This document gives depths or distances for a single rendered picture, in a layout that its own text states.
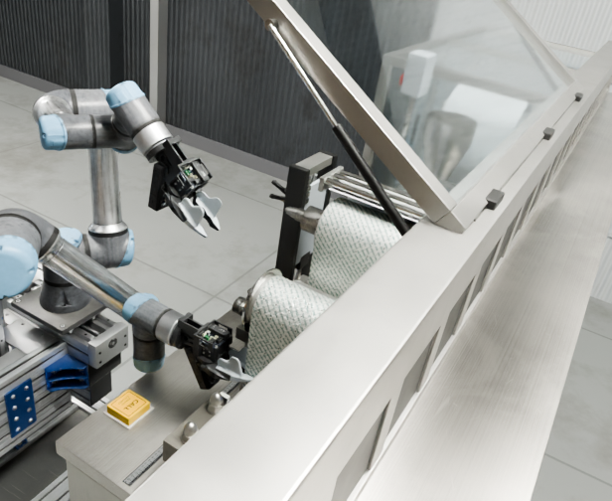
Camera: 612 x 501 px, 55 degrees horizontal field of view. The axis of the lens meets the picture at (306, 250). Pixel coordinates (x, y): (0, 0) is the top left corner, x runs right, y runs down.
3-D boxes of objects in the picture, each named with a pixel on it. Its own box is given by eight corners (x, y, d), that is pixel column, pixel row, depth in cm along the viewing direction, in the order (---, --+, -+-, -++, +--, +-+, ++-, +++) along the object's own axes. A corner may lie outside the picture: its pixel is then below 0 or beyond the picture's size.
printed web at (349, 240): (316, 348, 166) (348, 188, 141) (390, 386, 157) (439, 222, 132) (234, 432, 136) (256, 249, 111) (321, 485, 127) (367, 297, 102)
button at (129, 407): (128, 396, 142) (128, 388, 141) (150, 409, 139) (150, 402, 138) (106, 413, 136) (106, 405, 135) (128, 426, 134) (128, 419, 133)
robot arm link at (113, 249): (81, 263, 184) (66, 85, 165) (129, 257, 191) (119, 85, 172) (87, 278, 175) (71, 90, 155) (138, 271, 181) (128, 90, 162)
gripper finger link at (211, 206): (229, 221, 125) (202, 187, 124) (215, 233, 129) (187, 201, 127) (237, 214, 127) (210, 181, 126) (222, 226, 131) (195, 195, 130)
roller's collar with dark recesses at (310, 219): (311, 225, 145) (315, 201, 142) (332, 233, 143) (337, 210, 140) (298, 234, 140) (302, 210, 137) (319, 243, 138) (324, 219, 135)
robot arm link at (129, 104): (131, 91, 130) (137, 73, 123) (159, 133, 131) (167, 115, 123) (99, 105, 127) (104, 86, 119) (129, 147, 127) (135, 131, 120)
